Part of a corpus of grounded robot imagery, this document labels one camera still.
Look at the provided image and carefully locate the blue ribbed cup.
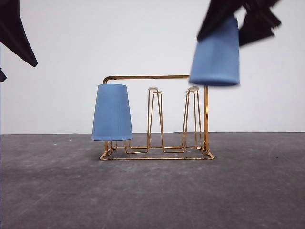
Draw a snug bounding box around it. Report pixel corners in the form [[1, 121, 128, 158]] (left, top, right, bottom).
[[189, 16, 240, 85], [91, 83, 133, 141]]

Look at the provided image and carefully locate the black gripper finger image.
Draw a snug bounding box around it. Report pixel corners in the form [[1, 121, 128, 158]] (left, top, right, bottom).
[[0, 0, 38, 67], [0, 67, 7, 82], [235, 0, 281, 48]]

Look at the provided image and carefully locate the gold wire cup rack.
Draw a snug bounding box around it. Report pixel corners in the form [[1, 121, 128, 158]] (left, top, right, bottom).
[[99, 74, 214, 160]]

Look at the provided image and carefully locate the black gripper finger holding cup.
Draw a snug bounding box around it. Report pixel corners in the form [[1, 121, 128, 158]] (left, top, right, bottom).
[[197, 0, 239, 40]]

